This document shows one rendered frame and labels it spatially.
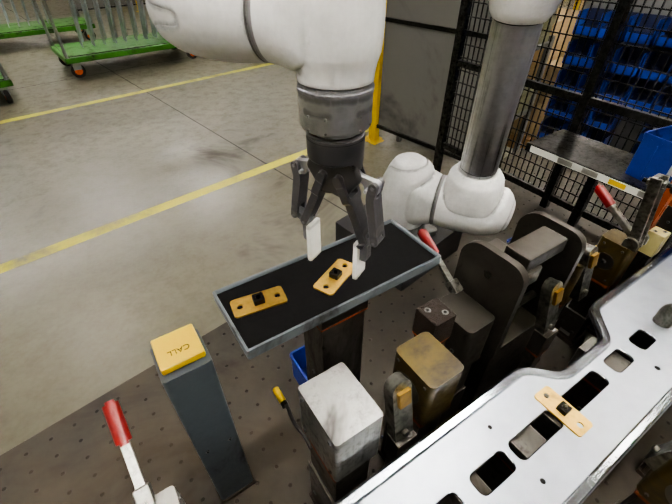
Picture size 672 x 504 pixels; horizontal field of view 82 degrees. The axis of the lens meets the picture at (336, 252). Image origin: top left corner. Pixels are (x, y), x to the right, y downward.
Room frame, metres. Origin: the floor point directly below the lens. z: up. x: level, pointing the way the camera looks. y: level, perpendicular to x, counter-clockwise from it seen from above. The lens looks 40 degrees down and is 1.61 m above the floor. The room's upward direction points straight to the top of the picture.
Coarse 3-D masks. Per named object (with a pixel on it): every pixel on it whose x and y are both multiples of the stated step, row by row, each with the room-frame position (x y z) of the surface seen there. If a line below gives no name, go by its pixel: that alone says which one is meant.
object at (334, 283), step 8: (336, 264) 0.50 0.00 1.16; (344, 264) 0.50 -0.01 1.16; (352, 264) 0.50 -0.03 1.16; (328, 272) 0.48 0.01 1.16; (336, 272) 0.48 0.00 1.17; (344, 272) 0.48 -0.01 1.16; (320, 280) 0.46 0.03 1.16; (328, 280) 0.46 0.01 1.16; (336, 280) 0.46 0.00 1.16; (344, 280) 0.46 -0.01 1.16; (320, 288) 0.44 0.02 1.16; (328, 288) 0.44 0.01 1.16; (336, 288) 0.44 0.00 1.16
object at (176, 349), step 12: (168, 336) 0.35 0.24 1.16; (180, 336) 0.35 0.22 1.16; (192, 336) 0.35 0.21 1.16; (156, 348) 0.33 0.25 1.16; (168, 348) 0.33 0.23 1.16; (180, 348) 0.33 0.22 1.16; (192, 348) 0.33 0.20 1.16; (168, 360) 0.31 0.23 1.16; (180, 360) 0.31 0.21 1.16; (192, 360) 0.32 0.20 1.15; (168, 372) 0.30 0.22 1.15
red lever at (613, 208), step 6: (600, 186) 0.79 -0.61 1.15; (600, 192) 0.78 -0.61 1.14; (606, 192) 0.78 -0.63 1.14; (600, 198) 0.78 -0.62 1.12; (606, 198) 0.77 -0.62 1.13; (612, 198) 0.77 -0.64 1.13; (606, 204) 0.76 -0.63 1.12; (612, 204) 0.76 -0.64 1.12; (612, 210) 0.75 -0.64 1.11; (618, 210) 0.75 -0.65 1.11; (618, 216) 0.74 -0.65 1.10; (624, 216) 0.74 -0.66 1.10; (618, 222) 0.73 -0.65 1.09; (624, 222) 0.73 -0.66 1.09; (624, 228) 0.72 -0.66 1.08; (630, 228) 0.72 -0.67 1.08
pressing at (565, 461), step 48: (624, 288) 0.60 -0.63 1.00; (624, 336) 0.48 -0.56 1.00; (528, 384) 0.37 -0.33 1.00; (576, 384) 0.38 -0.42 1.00; (624, 384) 0.37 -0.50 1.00; (432, 432) 0.29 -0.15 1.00; (480, 432) 0.29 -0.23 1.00; (624, 432) 0.29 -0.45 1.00; (384, 480) 0.22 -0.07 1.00; (432, 480) 0.22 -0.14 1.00; (528, 480) 0.22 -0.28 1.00; (576, 480) 0.22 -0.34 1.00
